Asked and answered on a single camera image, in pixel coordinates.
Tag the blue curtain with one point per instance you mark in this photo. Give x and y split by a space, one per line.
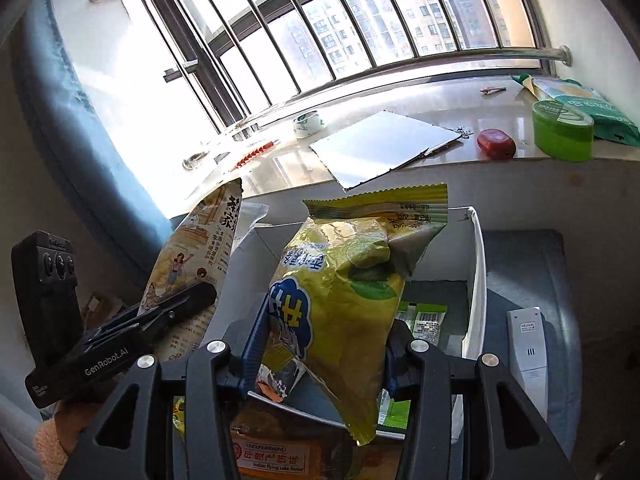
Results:
60 135

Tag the tape roll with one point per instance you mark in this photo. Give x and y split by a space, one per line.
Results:
307 122

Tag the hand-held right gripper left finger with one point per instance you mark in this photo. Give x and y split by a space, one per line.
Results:
254 355

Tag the green and white snack packet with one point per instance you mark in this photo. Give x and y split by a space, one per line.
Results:
425 322

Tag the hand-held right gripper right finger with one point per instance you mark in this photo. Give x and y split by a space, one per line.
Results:
395 365

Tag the orange snack packet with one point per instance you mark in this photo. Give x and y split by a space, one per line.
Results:
300 460

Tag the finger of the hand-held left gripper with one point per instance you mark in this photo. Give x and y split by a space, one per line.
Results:
185 300

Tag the white remote control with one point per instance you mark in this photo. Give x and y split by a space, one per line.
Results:
525 355

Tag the white cardboard box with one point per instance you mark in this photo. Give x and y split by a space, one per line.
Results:
475 285

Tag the green round container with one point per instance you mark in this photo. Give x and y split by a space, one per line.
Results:
560 130

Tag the yellow snack bag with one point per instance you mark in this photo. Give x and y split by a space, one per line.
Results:
340 290

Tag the metal window grille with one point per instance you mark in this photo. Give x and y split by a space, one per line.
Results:
345 25

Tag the beige illustrated snack bag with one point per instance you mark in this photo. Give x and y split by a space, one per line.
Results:
200 245

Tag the green plastic bag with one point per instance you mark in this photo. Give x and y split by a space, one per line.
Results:
600 105

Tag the person's left forearm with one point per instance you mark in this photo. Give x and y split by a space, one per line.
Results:
65 425

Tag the metal windowsill rail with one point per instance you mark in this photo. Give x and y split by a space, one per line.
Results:
525 53

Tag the red oval case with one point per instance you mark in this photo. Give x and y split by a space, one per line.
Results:
495 142

